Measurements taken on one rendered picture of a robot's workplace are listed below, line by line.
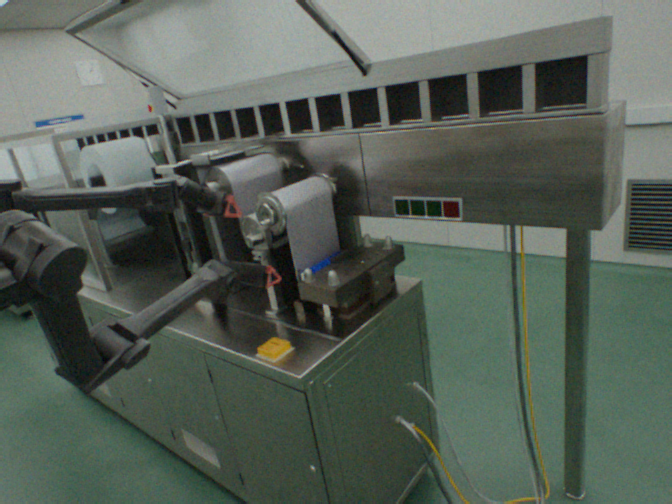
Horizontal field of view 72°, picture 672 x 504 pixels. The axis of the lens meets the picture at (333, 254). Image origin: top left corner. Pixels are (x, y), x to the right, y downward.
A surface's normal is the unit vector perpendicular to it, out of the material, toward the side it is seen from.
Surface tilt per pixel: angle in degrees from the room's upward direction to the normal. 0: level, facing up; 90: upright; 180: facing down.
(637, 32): 90
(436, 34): 90
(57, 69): 90
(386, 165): 90
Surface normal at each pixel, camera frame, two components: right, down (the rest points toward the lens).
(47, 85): 0.76, 0.11
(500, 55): -0.63, 0.37
